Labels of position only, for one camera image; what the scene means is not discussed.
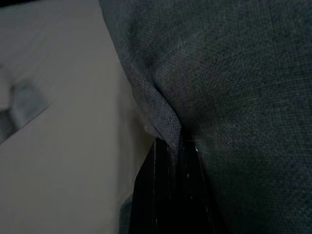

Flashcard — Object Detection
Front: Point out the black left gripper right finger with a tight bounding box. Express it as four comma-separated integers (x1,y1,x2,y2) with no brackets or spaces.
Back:
175,136,220,234

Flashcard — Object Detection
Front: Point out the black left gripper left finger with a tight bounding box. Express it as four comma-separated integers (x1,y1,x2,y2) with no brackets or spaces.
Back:
128,138,176,234

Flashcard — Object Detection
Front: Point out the grey fabric pillow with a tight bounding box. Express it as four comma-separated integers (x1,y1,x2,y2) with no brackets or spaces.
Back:
98,0,312,234

